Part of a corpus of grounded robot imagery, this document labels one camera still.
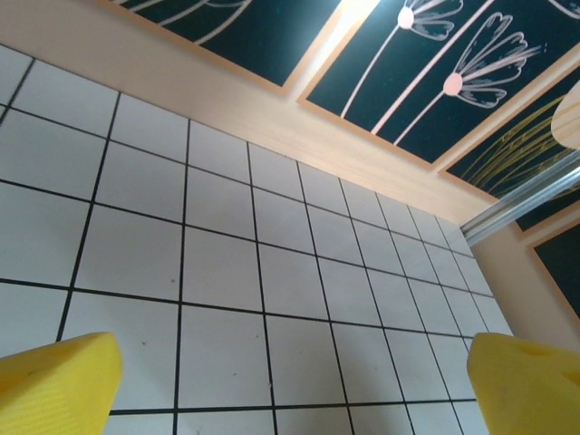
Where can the aluminium frame post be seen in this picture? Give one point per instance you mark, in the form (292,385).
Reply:
(521,204)

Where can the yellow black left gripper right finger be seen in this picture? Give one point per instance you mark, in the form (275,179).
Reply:
(530,389)

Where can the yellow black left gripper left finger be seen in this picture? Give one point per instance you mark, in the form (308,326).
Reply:
(54,389)

